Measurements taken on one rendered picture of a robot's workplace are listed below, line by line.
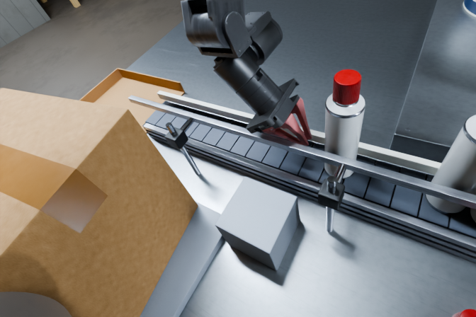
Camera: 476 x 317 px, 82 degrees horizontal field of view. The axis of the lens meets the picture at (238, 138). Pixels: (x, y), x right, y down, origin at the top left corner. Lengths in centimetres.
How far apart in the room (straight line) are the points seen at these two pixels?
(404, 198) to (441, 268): 11
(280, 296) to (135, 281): 22
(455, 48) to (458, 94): 16
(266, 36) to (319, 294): 41
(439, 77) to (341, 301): 49
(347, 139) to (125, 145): 31
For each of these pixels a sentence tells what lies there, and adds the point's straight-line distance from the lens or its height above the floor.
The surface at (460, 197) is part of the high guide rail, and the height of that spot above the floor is 96.
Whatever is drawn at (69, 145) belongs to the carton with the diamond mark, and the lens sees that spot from 38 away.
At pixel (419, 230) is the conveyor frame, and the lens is 51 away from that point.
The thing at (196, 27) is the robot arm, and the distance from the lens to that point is 40.
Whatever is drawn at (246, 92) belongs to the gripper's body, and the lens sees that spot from 43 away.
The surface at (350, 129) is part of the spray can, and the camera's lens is 41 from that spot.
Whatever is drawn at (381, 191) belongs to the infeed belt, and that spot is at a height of 88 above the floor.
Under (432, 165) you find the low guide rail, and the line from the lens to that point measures 52.
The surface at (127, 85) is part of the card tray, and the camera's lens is 102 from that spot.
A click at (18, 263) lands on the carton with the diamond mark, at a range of 35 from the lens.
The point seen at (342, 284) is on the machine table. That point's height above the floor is 83.
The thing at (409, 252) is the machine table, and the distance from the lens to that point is 53.
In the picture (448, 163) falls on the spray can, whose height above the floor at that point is 98.
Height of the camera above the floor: 132
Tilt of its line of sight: 47 degrees down
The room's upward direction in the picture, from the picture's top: 19 degrees counter-clockwise
